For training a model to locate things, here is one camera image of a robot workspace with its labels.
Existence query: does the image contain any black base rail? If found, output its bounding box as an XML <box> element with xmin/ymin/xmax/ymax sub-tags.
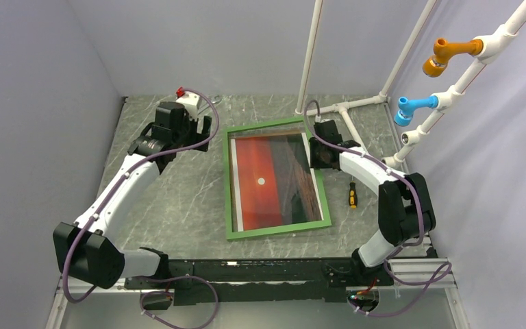
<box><xmin>124</xmin><ymin>257</ymin><xmax>393</xmax><ymax>306</ymax></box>

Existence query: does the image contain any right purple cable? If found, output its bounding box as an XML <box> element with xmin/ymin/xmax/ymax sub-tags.
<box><xmin>303</xmin><ymin>99</ymin><xmax>453</xmax><ymax>318</ymax></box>

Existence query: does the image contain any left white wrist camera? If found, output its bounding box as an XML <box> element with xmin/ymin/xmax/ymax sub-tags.
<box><xmin>175</xmin><ymin>87</ymin><xmax>201</xmax><ymax>119</ymax></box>

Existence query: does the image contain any silver open-end wrench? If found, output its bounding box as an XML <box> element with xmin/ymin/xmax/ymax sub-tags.
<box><xmin>197</xmin><ymin>95</ymin><xmax>222</xmax><ymax>114</ymax></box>

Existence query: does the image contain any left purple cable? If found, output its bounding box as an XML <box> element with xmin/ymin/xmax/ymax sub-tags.
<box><xmin>61</xmin><ymin>88</ymin><xmax>221</xmax><ymax>329</ymax></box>

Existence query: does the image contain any aluminium extrusion frame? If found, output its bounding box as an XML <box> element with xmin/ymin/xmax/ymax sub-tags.
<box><xmin>47</xmin><ymin>257</ymin><xmax>470</xmax><ymax>328</ymax></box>

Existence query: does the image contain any red sunset photo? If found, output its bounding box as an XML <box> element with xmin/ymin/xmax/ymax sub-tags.
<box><xmin>229</xmin><ymin>132</ymin><xmax>325</xmax><ymax>232</ymax></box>

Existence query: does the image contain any white PVC pipe rack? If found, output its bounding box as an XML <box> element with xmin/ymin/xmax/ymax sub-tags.
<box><xmin>293</xmin><ymin>0</ymin><xmax>526</xmax><ymax>169</ymax></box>

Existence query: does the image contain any orange pipe fitting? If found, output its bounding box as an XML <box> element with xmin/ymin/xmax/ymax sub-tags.
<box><xmin>422</xmin><ymin>38</ymin><xmax>484</xmax><ymax>77</ymax></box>

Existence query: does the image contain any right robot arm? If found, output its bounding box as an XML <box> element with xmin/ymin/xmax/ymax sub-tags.
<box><xmin>309</xmin><ymin>120</ymin><xmax>436</xmax><ymax>284</ymax></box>

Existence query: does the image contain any black yellow screwdriver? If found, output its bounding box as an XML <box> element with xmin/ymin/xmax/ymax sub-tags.
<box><xmin>347</xmin><ymin>180</ymin><xmax>358</xmax><ymax>208</ymax></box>

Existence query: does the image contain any blue pipe fitting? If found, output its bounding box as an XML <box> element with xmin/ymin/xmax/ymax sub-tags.
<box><xmin>393</xmin><ymin>95</ymin><xmax>439</xmax><ymax>127</ymax></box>

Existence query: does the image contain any purple cable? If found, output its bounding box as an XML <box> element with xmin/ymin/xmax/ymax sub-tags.
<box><xmin>303</xmin><ymin>99</ymin><xmax>453</xmax><ymax>318</ymax></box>
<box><xmin>61</xmin><ymin>88</ymin><xmax>221</xmax><ymax>329</ymax></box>

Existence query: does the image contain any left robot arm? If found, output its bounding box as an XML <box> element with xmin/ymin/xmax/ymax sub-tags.
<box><xmin>53</xmin><ymin>94</ymin><xmax>212</xmax><ymax>297</ymax></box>

